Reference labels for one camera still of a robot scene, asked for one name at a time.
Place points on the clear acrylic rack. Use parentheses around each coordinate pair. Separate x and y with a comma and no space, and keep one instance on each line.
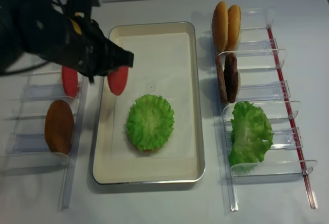
(23,117)
(259,62)

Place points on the clear acrylic right rack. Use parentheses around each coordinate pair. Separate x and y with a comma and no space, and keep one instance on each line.
(259,62)

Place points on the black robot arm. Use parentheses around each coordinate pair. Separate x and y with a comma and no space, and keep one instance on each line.
(64,34)

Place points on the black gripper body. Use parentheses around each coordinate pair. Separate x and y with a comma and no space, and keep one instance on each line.
(86,53)

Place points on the bread slice under lettuce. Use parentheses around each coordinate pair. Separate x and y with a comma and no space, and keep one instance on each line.
(147,150)

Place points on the burger bun half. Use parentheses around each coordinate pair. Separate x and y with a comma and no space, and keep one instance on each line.
(220,26)
(234,27)

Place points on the white paper tray liner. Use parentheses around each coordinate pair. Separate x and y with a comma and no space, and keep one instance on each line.
(162,67)

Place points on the left brown meat patty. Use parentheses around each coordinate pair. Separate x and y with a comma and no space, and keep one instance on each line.
(221,80)

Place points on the right dark meat patty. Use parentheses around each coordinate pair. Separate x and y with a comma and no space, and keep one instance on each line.
(231,77)

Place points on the yellow cheese slices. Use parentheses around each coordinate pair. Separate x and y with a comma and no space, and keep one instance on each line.
(74,20)

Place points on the green lettuce leaf on tray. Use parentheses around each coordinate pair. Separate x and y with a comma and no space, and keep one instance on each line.
(150,122)

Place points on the cream metal tray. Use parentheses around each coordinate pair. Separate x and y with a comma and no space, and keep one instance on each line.
(108,168)

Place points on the clear acrylic left rack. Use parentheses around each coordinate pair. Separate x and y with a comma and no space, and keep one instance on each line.
(23,117)

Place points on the red tomato slice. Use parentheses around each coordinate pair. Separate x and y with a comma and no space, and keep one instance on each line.
(117,80)
(69,81)

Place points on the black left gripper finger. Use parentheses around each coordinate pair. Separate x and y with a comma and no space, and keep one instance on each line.
(119,57)

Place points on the green lettuce leaf in rack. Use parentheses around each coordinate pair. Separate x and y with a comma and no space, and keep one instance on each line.
(251,134)

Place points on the left burger bun half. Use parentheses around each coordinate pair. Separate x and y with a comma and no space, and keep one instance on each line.
(220,26)

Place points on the right burger bun half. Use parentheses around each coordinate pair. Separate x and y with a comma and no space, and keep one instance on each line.
(234,27)

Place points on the brown toasted bread slice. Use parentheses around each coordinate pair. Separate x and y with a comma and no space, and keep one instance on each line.
(59,127)

